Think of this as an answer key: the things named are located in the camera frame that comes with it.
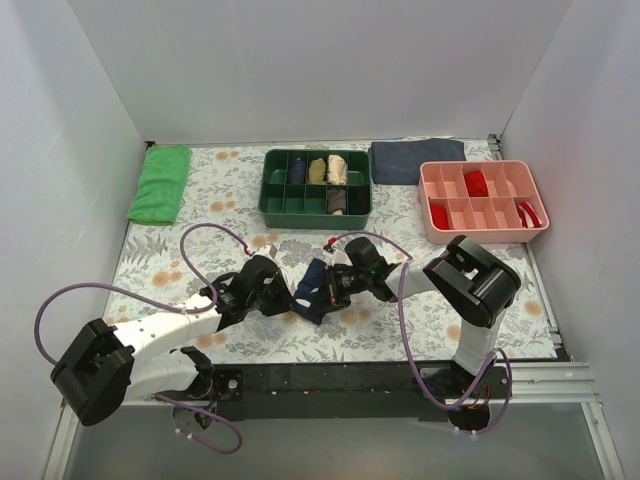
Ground rolled red underwear left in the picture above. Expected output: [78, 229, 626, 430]
[429, 203, 449, 230]

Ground red white striped underwear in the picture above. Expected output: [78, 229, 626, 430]
[516, 201, 542, 228]

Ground rolled grey brown underwear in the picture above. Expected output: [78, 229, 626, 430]
[327, 188, 347, 215]

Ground rolled black underwear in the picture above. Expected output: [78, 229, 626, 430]
[348, 185, 371, 215]

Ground aluminium frame rail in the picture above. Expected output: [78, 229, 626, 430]
[45, 362, 623, 479]

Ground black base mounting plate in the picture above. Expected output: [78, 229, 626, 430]
[154, 363, 511, 424]

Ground dark blue folded cloth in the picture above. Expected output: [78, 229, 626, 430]
[368, 138, 466, 185]

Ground rolled cream underwear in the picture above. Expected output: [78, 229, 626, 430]
[327, 154, 348, 185]

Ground rolled tan underwear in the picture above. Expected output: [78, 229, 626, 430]
[307, 158, 326, 185]

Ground rolled navy underwear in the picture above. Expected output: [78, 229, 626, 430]
[286, 158, 306, 184]

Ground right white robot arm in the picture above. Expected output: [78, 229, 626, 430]
[309, 235, 521, 398]

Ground rolled red underwear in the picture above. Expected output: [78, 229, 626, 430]
[429, 203, 449, 230]
[464, 170, 489, 198]

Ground navy white-trimmed underwear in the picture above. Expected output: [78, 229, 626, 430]
[293, 258, 331, 325]

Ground green folded towel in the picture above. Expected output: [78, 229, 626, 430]
[127, 145, 192, 226]

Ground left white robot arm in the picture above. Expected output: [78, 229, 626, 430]
[50, 254, 293, 426]

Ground pink divided organizer tray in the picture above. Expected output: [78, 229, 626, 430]
[418, 160, 550, 244]

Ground rolled red underwear top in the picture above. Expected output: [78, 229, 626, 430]
[464, 170, 489, 198]

